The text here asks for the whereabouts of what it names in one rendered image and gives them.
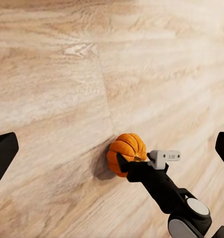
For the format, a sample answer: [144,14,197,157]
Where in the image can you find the pumpkin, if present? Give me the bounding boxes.
[107,133,147,178]

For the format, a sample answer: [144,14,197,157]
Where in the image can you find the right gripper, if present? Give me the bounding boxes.
[116,152,172,197]

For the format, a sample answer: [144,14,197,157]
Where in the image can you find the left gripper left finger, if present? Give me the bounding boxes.
[0,132,19,180]

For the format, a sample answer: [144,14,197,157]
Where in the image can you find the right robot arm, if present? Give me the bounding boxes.
[116,150,224,238]

